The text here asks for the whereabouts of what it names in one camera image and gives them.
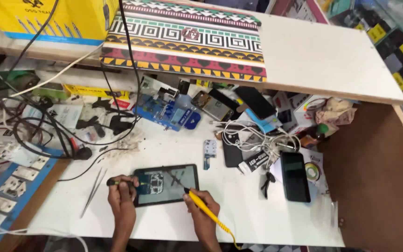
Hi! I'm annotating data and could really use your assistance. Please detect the black slim smartphone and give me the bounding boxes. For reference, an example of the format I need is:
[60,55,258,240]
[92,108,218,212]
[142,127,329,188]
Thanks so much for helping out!
[234,86,278,120]

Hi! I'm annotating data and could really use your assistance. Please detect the small blue flex board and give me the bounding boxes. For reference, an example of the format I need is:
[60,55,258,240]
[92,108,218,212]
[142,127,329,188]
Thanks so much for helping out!
[203,140,217,171]

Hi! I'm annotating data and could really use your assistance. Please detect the thin black wire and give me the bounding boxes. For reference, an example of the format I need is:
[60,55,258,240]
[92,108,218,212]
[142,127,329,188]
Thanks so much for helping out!
[57,148,130,182]

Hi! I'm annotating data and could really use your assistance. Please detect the laptop with patterned skin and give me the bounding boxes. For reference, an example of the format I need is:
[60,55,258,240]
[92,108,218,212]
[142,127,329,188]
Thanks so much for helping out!
[100,0,268,83]

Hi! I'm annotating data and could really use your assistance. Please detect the steel tweezers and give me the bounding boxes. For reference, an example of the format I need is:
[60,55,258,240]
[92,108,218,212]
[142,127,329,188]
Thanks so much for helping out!
[79,168,108,220]

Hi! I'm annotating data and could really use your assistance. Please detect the blue tool packet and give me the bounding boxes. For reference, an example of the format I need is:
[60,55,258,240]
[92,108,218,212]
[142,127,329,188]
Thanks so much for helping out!
[132,92,202,132]

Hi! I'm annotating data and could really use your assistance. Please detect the yellow cardboard box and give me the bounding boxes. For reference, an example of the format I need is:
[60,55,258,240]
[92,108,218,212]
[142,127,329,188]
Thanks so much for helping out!
[0,0,119,46]

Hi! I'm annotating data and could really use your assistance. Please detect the black power plug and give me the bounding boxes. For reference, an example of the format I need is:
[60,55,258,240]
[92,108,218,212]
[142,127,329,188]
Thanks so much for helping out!
[72,146,93,161]

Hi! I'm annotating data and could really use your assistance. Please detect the tangle of black cables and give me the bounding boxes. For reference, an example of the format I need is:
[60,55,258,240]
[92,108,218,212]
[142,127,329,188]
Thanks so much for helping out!
[0,0,142,160]

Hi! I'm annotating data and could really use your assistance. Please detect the white printed carton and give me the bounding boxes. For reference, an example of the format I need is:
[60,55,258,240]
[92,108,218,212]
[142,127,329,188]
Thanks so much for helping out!
[272,91,323,135]

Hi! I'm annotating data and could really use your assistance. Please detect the blue board with white sockets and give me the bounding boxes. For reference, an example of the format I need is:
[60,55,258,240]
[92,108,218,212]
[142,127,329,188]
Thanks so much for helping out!
[0,142,64,252]

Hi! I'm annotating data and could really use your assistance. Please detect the black smartphone with glossy screen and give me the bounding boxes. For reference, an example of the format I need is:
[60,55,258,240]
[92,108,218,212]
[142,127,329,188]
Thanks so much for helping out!
[280,151,311,203]

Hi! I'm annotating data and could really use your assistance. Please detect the flat yellow packet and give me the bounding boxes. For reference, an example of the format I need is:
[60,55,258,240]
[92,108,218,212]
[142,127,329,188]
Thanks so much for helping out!
[63,84,131,101]

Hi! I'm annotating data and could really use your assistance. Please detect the open phone with battery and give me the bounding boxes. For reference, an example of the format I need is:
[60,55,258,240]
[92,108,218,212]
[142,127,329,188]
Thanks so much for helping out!
[191,91,234,123]

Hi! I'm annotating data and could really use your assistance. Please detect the brown bottle with green cap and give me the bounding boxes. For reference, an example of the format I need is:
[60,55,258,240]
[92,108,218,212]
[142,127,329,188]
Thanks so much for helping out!
[299,123,329,148]

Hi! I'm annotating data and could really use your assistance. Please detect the white shelf board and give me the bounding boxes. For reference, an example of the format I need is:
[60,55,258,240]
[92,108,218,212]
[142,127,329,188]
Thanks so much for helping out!
[0,7,403,105]

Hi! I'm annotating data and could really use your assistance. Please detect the glass case with phone covers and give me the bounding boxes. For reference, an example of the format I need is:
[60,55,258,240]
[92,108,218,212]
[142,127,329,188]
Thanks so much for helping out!
[322,0,403,147]

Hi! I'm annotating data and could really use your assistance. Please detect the person's left hand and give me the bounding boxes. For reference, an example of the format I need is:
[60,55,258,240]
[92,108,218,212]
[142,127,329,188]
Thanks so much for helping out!
[108,175,140,213]

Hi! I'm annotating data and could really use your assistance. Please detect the black white labelled tube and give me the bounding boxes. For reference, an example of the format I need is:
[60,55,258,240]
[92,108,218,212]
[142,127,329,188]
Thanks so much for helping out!
[238,150,270,175]

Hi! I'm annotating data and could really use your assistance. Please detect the blue circuit board with shields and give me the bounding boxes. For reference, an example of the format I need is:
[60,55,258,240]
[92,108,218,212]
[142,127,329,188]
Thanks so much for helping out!
[137,173,164,195]

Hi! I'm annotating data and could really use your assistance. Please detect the black clip tool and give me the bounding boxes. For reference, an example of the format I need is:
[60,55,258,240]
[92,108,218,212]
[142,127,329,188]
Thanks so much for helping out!
[261,171,276,200]

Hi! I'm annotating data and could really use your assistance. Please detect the black open tablet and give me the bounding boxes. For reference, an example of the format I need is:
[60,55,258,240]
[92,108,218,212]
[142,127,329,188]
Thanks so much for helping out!
[132,163,200,208]

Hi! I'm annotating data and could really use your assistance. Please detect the yellow soldering iron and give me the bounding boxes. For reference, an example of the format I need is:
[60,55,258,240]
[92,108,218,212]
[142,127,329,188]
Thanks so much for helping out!
[166,170,243,251]

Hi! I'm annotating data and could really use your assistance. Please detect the crumpled beige cloth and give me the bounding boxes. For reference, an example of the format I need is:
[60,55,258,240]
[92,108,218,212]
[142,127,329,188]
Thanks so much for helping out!
[314,98,358,133]

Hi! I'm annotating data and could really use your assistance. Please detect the black matte phone back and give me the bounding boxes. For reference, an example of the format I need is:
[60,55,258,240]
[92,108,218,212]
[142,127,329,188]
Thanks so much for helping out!
[221,132,244,168]

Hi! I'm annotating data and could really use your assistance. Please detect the thick white cable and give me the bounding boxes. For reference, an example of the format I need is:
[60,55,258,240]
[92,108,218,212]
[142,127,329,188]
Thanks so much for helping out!
[0,43,104,116]

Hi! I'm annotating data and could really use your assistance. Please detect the light blue phone case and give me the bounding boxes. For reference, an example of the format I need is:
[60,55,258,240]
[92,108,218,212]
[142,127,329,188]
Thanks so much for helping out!
[245,108,283,134]

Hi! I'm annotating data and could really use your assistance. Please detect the person's right hand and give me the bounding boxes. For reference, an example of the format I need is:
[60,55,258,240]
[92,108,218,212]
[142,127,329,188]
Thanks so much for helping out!
[183,189,221,228]

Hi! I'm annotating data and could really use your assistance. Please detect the black yellow handled screwdriver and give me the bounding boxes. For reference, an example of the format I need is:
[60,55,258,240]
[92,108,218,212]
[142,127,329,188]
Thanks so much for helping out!
[106,178,142,188]

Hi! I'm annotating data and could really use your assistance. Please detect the white tangled cable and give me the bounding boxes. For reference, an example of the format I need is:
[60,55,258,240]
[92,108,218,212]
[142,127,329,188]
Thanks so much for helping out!
[214,120,302,158]

